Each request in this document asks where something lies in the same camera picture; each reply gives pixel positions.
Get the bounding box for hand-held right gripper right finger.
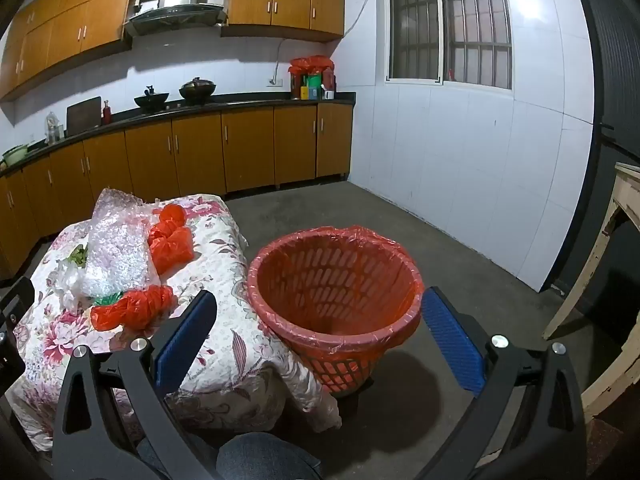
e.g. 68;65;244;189
415;286;587;480

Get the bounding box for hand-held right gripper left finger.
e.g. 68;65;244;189
51;288;218;480

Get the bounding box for red plastic basket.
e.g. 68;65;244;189
247;225;426;397

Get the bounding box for floral printed cloth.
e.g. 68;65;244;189
10;195;343;453

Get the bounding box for orange plastic bag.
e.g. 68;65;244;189
147;203;194;276
90;285;176;332

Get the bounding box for clear bubble wrap sheet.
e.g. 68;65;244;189
80;188;163;301

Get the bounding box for person's leg in jeans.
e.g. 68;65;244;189
135;432;324;480

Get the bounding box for wooden lower kitchen cabinets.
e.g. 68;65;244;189
0;101;354;281

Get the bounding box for wooden kitchen cabinets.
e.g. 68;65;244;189
0;101;354;281
0;0;346;102

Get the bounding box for dark brown cutting board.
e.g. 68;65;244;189
66;96;103;137

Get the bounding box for white wooden chair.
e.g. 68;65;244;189
542;162;640;423

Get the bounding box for black wok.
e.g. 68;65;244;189
134;86;170;110

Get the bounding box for black lidded pot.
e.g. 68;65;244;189
179;77;217;106

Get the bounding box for dark kitchen countertop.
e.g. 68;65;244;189
0;91;357;178

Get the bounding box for orange bag over jars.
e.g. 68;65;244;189
289;55;335;77

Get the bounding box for dark door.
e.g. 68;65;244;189
550;0;640;313

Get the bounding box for barred window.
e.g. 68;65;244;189
384;0;514;92

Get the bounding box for steel range hood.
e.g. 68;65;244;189
122;0;229;38

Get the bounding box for wooden upper kitchen cabinets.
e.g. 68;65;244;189
0;0;346;102

